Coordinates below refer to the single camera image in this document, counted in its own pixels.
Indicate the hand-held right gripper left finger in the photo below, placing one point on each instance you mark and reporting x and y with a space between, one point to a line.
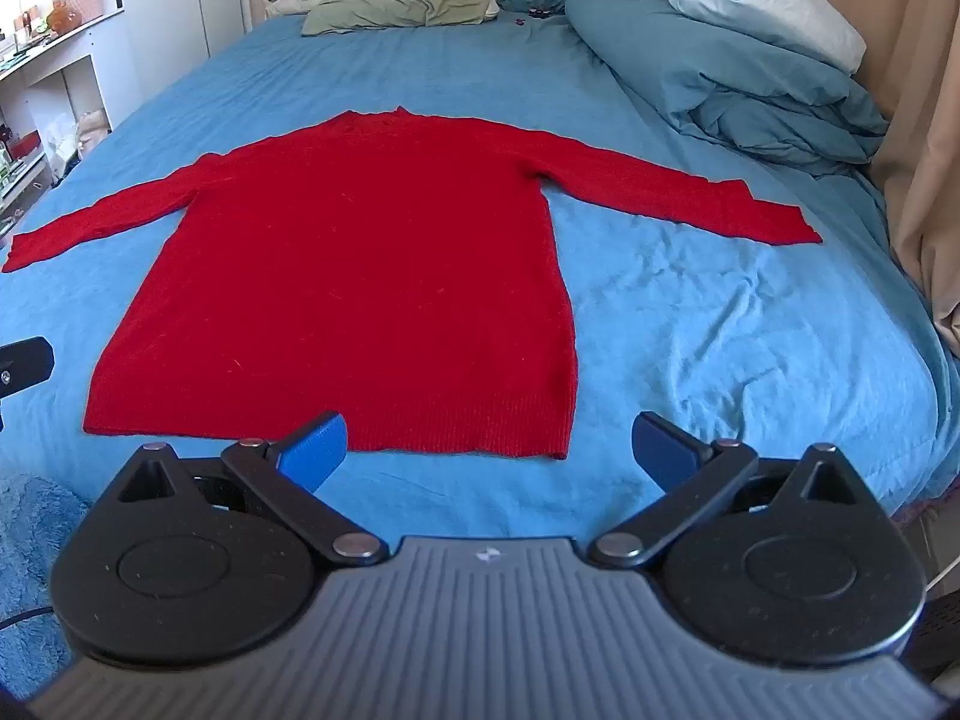
315 454

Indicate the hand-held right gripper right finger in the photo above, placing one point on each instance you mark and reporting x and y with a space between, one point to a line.
664 454

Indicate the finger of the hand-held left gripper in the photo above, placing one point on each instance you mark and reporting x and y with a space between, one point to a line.
26 364

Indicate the red knit sweater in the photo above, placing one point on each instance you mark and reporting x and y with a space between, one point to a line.
352 277

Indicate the blue bed sheet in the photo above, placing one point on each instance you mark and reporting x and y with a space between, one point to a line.
690 330

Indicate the blue fluffy rug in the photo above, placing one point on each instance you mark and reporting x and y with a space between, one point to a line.
34 562

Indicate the white shelf unit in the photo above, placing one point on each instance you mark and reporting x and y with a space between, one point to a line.
45 105

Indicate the teal duvet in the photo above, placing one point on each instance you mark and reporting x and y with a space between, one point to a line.
720 82

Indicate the beige curtain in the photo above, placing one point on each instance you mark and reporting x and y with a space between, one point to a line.
911 90

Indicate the green pillow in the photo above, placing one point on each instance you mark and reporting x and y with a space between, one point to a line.
397 9

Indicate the pale blue blanket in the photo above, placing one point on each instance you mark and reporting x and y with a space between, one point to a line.
757 4

